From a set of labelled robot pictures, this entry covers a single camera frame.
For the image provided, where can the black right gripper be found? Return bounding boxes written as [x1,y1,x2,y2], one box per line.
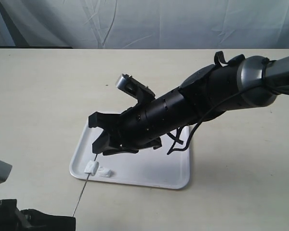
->
[88,105,164,156]

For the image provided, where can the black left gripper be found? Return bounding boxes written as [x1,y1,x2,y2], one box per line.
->
[0,199,76,231]

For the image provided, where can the white marshmallow piece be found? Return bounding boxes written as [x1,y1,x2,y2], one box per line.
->
[96,166,113,178]
[84,160,99,176]

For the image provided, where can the thin metal skewer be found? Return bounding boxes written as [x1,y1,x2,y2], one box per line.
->
[72,154,98,217]

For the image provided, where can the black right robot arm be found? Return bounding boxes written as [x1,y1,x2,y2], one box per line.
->
[88,51,289,156]

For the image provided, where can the white plastic tray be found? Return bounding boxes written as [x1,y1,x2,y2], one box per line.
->
[69,126,190,190]

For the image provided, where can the white backdrop cloth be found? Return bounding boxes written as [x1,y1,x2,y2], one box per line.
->
[0,0,289,49]

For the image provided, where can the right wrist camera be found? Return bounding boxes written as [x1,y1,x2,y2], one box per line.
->
[116,74,155,103]

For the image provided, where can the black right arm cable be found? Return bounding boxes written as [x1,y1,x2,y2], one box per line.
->
[167,86,289,155]

